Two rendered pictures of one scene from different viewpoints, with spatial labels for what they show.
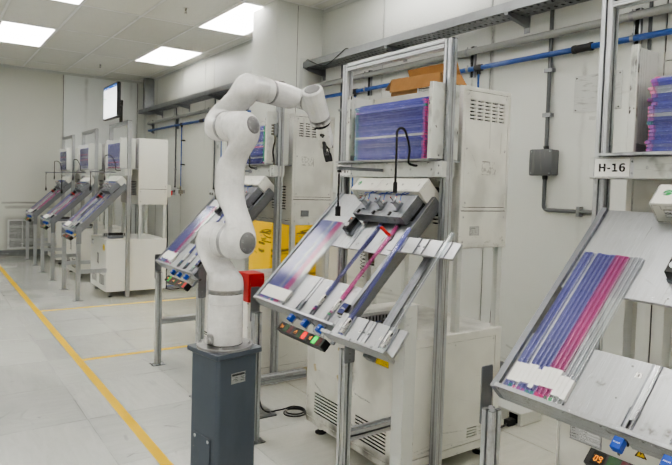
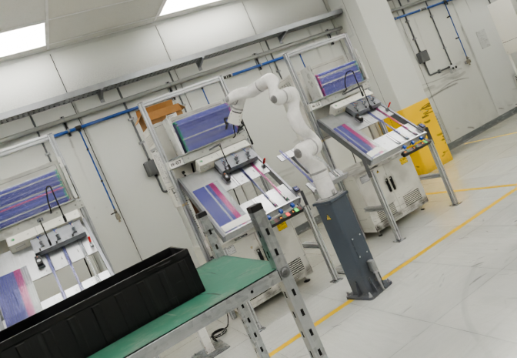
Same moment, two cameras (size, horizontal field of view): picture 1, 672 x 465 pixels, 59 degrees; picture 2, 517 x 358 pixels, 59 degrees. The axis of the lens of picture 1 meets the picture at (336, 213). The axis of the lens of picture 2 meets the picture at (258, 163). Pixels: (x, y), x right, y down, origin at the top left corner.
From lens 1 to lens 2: 3.95 m
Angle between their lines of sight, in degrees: 80
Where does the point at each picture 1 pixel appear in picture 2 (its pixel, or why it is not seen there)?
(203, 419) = (351, 227)
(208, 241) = (312, 147)
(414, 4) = not seen: outside the picture
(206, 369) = (343, 203)
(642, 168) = (324, 102)
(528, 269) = (168, 229)
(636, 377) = (386, 138)
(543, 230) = (167, 203)
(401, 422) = not seen: hidden behind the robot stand
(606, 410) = (393, 145)
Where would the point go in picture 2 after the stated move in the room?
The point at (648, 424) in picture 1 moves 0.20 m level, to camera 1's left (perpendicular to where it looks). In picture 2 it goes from (401, 141) to (405, 142)
